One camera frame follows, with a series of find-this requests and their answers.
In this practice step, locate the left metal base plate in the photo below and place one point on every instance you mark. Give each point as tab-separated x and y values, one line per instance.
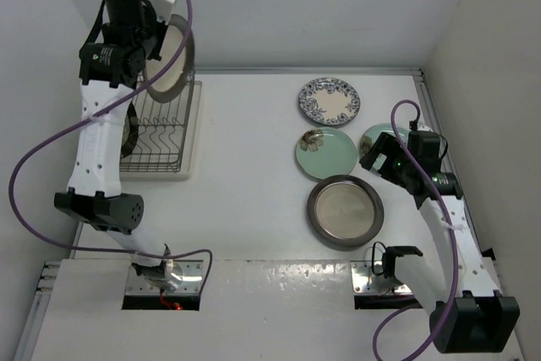
186	278

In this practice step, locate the large grey rim plate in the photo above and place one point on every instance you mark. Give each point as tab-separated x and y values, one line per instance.
345	211

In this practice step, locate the teal flower plate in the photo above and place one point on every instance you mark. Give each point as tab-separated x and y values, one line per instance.
371	135
325	152

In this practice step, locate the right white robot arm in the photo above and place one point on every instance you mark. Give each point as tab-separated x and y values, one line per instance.
467	311

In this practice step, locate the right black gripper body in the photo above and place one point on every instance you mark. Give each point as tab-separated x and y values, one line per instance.
397	173

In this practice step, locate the dark checkered rim plate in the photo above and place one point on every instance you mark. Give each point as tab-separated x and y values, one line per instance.
130	132

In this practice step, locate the blue floral pattern plate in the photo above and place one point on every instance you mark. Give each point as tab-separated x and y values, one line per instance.
329	101

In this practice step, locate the grey wire dish rack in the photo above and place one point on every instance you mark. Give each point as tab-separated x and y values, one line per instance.
162	133

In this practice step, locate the grey rim cream plate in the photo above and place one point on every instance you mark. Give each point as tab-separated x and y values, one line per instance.
173	81

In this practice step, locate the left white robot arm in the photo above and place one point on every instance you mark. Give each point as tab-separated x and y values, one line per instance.
111	60

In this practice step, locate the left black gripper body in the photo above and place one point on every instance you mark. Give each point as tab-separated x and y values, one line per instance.
150	37

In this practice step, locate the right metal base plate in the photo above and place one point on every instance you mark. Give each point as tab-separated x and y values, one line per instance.
367	280

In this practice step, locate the metal base plate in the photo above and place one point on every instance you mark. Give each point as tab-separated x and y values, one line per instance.
367	280
186	278

